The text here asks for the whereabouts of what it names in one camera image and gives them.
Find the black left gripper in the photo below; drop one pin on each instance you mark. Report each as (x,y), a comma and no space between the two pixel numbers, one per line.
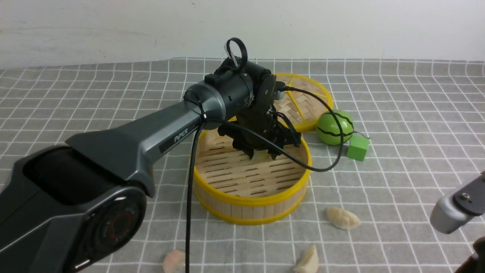
(272,125)

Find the cream dumpling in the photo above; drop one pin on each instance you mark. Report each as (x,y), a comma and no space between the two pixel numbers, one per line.
(309,261)
(342,219)

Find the cream dumpling front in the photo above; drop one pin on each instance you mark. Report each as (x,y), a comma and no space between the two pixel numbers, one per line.
(309,261)

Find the pink dumpling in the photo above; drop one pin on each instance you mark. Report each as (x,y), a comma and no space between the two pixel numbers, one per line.
(174,261)

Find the pale green dumpling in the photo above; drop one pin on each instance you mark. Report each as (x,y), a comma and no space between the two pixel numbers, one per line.
(261,156)

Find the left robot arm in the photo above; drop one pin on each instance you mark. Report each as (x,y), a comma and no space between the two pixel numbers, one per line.
(69,206)

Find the bamboo steamer tray yellow rim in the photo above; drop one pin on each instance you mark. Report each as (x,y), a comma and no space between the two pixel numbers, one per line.
(239,190)

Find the woven bamboo steamer lid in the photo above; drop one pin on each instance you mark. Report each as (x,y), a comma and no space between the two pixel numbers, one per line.
(301,109)

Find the green toy watermelon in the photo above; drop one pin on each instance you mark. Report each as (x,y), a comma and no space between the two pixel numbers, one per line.
(328,131)

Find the green cube block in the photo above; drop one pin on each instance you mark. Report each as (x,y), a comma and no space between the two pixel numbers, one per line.
(358,148)

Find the grey checked tablecloth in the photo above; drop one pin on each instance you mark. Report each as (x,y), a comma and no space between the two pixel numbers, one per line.
(425,121)

